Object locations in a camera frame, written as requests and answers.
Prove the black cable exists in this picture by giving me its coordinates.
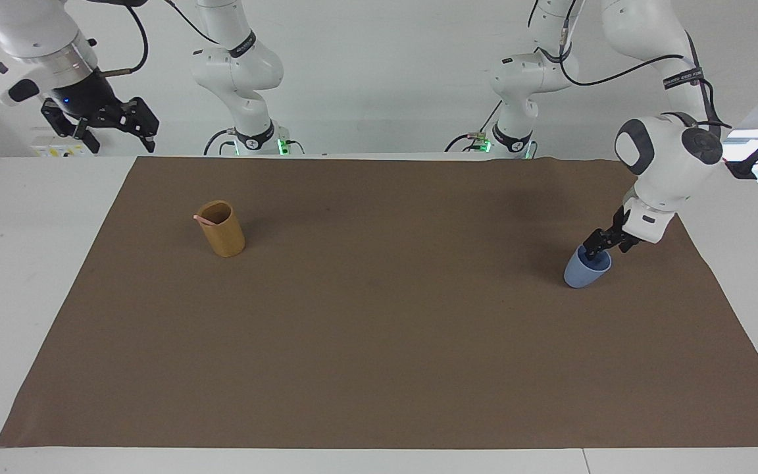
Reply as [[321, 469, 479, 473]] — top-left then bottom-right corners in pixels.
[[203, 128, 240, 157], [163, 0, 223, 47], [98, 0, 151, 78], [682, 30, 734, 131], [444, 99, 505, 153], [528, 0, 688, 88]]

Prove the white box with yellow labels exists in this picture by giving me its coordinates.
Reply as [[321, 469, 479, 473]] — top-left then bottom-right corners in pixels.
[[30, 134, 101, 157]]

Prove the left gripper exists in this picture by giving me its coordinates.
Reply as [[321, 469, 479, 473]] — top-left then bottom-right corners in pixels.
[[582, 205, 642, 263]]

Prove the blue cup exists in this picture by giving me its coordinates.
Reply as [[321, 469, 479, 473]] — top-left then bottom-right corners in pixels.
[[563, 245, 613, 289]]

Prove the brown wooden cup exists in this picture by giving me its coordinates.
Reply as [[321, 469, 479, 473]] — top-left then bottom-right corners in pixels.
[[196, 200, 247, 259]]

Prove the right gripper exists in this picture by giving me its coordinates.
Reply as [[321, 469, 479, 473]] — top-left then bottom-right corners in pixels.
[[39, 68, 160, 156]]

